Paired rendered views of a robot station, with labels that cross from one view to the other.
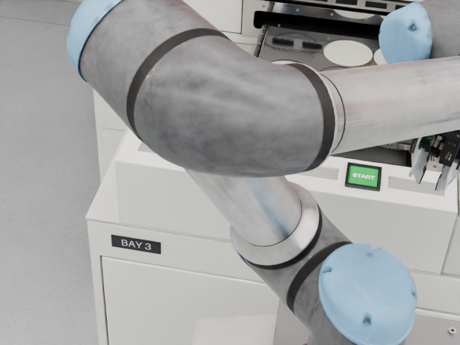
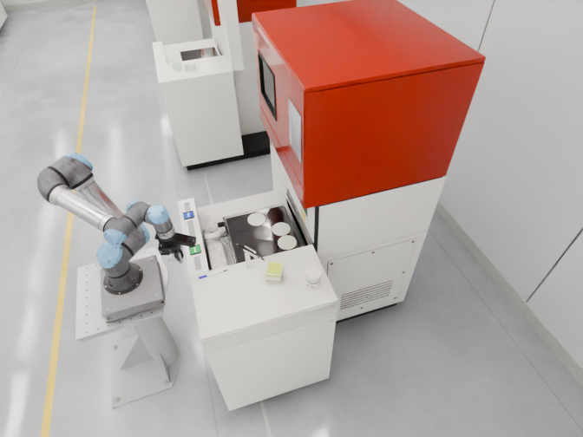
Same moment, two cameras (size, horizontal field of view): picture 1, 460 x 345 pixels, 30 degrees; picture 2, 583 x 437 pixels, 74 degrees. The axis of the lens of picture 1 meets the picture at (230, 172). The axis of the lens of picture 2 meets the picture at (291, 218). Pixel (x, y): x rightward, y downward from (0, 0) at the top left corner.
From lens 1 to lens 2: 1.94 m
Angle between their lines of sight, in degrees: 46
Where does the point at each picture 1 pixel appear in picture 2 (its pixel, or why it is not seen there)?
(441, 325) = (159, 292)
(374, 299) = (101, 253)
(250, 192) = not seen: hidden behind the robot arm
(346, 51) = (281, 228)
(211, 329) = (151, 251)
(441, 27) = (130, 209)
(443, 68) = (88, 210)
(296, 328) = (143, 262)
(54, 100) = not seen: hidden behind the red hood
